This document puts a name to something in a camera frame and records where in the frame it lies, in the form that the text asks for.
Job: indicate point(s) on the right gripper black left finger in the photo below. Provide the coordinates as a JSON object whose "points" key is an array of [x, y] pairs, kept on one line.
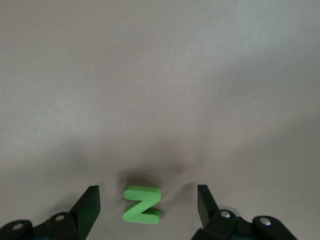
{"points": [[70, 227]]}

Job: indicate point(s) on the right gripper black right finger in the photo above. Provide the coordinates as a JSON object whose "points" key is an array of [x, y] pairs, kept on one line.
{"points": [[225, 227]]}

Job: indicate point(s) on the green foam letter N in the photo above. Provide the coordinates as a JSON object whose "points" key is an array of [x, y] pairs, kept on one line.
{"points": [[141, 205]]}

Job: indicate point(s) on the brown table cover mat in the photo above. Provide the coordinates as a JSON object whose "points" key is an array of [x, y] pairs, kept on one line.
{"points": [[160, 75]]}

